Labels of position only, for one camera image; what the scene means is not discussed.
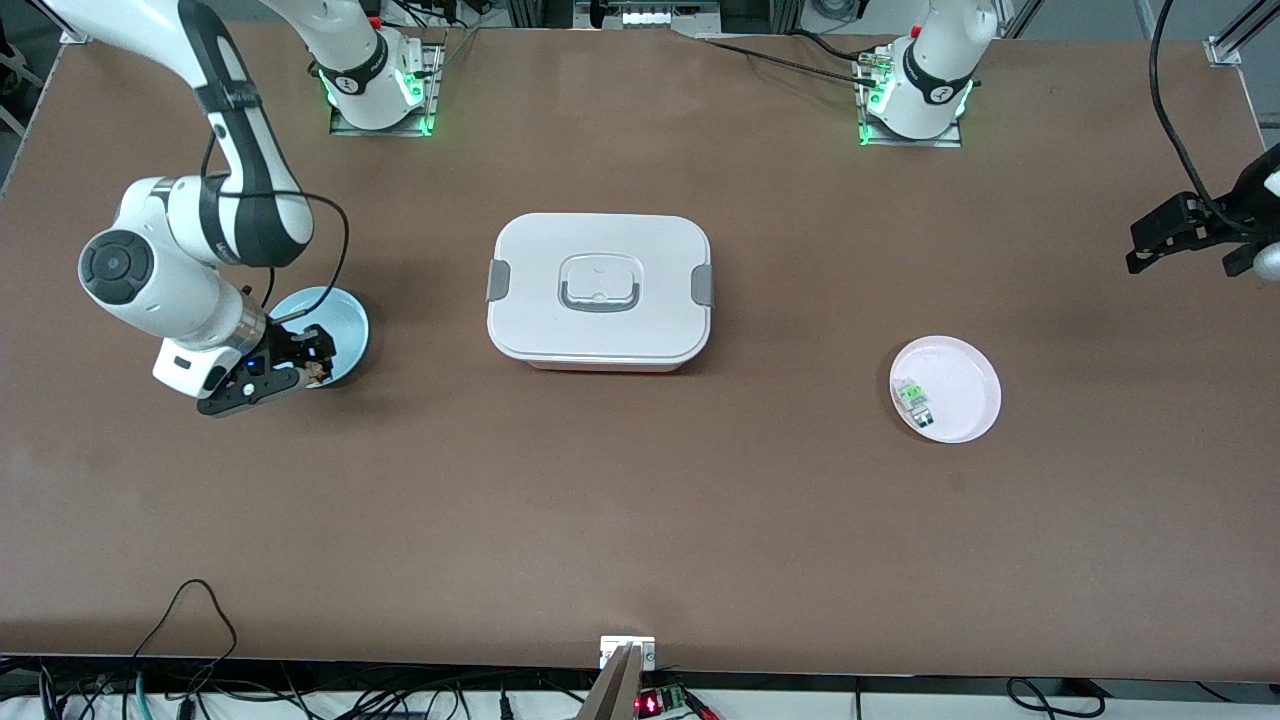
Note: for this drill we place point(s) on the small metal edge bracket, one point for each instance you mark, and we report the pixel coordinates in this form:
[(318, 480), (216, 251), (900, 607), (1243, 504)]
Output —
[(612, 645)]

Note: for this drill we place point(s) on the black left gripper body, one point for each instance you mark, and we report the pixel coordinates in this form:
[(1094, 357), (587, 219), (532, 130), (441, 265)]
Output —
[(1232, 212)]

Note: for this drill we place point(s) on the orange and black switch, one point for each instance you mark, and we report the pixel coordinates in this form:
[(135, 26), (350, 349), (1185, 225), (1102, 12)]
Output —
[(320, 373)]

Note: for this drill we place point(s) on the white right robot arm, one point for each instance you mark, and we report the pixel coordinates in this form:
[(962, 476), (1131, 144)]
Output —
[(150, 270)]

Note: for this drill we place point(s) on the white lit connector strip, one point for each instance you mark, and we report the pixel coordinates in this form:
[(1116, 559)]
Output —
[(650, 16)]

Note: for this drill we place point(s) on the light blue round plate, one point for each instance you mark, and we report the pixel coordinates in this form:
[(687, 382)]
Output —
[(335, 315)]

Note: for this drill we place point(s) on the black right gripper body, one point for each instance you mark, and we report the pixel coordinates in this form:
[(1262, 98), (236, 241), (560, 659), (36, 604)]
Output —
[(287, 343)]

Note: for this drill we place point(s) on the aluminium corner bracket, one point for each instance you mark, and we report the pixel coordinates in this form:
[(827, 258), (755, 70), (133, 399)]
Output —
[(80, 32), (1225, 50)]

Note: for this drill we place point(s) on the circuit board with red light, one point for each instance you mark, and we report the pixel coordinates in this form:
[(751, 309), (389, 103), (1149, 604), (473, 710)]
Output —
[(660, 702)]

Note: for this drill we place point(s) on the white lidded lunch box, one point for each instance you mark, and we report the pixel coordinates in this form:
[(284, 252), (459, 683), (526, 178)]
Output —
[(600, 250)]

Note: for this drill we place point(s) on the green and white switch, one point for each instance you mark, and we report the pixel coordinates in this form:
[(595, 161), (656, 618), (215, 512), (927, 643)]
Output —
[(914, 400)]

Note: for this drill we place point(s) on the pale pink round plate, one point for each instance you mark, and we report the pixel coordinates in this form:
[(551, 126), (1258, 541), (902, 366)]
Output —
[(960, 385)]

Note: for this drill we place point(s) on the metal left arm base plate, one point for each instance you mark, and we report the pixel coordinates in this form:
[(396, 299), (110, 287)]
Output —
[(950, 142)]

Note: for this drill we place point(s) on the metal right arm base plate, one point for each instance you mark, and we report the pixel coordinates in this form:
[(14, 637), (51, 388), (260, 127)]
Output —
[(436, 90)]

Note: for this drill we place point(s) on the grey camera mount bar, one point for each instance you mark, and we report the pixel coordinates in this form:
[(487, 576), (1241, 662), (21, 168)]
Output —
[(610, 695)]

